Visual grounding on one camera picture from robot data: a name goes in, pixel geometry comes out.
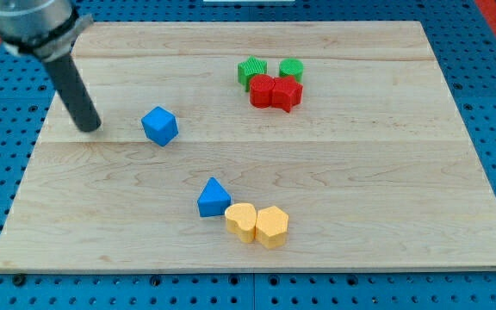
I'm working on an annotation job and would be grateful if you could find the blue cube block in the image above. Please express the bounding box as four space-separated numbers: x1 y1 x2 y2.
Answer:
141 106 178 146

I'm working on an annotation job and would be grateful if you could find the wooden board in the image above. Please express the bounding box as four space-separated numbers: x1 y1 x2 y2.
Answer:
0 22 496 275

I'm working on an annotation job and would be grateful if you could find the blue triangle block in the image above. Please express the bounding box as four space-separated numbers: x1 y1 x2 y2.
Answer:
197 177 233 217

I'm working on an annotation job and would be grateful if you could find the yellow heart block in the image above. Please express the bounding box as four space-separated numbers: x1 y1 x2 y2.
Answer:
224 202 257 243

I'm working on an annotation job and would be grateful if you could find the red cylinder block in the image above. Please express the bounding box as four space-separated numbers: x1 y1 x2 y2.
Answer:
249 74 275 109

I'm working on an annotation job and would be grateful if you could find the red star block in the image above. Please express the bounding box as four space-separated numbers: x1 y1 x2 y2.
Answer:
270 76 303 113

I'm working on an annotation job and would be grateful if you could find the yellow hexagon block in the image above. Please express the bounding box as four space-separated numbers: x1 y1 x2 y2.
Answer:
255 206 289 249

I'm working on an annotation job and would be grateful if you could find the green star block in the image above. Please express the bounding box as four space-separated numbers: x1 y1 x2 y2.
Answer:
237 55 268 92

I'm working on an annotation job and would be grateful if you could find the green cylinder block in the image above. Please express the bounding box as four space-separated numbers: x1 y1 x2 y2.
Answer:
279 58 304 83

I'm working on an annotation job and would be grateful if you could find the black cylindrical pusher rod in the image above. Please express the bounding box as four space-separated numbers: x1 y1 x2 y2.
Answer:
44 53 102 133

